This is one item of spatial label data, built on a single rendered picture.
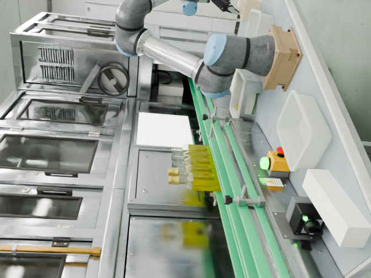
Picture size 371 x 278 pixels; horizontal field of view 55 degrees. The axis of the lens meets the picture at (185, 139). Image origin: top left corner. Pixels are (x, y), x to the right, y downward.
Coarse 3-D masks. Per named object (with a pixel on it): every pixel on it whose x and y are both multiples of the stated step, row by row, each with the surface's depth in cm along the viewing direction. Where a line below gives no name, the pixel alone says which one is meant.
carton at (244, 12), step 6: (240, 0) 185; (246, 0) 173; (252, 0) 171; (258, 0) 172; (240, 6) 184; (246, 6) 174; (252, 6) 174; (258, 6) 174; (240, 12) 183; (246, 12) 176; (246, 18) 179
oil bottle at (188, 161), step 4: (184, 160) 154; (188, 160) 153; (192, 160) 154; (196, 160) 154; (200, 160) 154; (204, 160) 155; (208, 160) 155; (212, 160) 156; (184, 164) 153; (188, 164) 152; (192, 164) 152; (196, 164) 152; (200, 164) 152; (204, 164) 152; (208, 164) 153; (212, 164) 153; (184, 168) 153
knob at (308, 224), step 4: (312, 220) 98; (316, 220) 99; (304, 224) 99; (308, 224) 98; (312, 224) 97; (316, 224) 97; (304, 228) 99; (308, 228) 98; (312, 228) 98; (316, 228) 98; (320, 228) 98; (308, 232) 97; (312, 232) 97; (316, 232) 97; (320, 232) 97
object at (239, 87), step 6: (240, 72) 169; (240, 78) 177; (234, 84) 178; (240, 84) 178; (234, 90) 180; (240, 90) 180; (234, 96) 181; (240, 96) 181; (234, 102) 183; (240, 102) 165; (234, 108) 184; (240, 108) 167; (234, 114) 178
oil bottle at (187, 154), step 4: (184, 152) 160; (188, 152) 160; (192, 152) 160; (196, 152) 160; (200, 152) 161; (204, 152) 161; (208, 152) 162; (184, 156) 158; (188, 156) 157; (192, 156) 157; (196, 156) 157; (200, 156) 158; (204, 156) 158; (208, 156) 159; (212, 156) 159
